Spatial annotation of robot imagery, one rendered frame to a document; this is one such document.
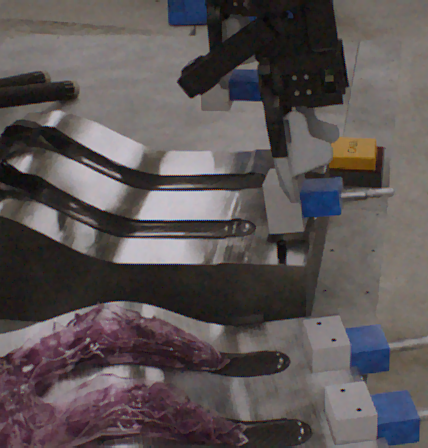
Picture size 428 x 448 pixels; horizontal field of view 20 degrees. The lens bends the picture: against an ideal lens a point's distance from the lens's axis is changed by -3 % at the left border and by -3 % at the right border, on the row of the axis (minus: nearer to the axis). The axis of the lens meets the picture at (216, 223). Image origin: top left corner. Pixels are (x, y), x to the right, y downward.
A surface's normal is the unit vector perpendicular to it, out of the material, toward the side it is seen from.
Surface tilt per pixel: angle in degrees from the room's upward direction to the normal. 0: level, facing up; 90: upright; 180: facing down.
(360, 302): 0
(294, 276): 90
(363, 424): 90
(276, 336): 0
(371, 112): 0
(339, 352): 90
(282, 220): 82
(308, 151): 71
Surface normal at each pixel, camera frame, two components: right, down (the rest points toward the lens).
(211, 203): -0.10, -0.87
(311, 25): -0.18, 0.36
